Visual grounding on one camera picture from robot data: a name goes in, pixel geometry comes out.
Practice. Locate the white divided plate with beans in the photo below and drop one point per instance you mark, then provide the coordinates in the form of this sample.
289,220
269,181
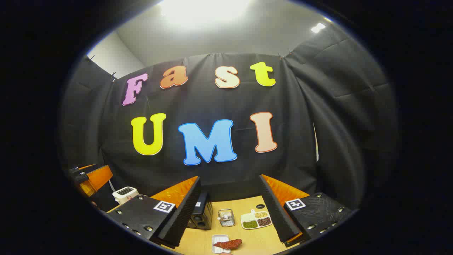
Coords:
255,220

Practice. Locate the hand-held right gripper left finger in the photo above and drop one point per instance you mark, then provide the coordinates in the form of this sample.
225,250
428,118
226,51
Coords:
187,209

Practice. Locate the reddish brown chicken leg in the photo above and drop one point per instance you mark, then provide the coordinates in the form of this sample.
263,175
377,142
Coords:
230,243

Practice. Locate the black backdrop cloth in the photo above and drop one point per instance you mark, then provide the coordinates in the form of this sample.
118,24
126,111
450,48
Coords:
212,102

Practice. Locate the small ceiling light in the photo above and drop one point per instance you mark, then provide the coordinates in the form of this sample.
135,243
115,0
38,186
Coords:
317,27

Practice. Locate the white toaster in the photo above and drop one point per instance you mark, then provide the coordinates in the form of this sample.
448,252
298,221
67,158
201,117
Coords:
124,194

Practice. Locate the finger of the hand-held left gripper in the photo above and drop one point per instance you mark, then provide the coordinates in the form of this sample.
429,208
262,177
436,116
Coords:
99,177

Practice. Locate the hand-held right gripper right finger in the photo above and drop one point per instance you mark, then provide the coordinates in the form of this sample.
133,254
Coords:
274,209

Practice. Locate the black electric oven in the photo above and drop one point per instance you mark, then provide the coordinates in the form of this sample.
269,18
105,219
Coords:
202,212

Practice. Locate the white rectangular tray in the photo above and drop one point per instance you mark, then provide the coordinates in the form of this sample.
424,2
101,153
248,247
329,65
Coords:
216,240

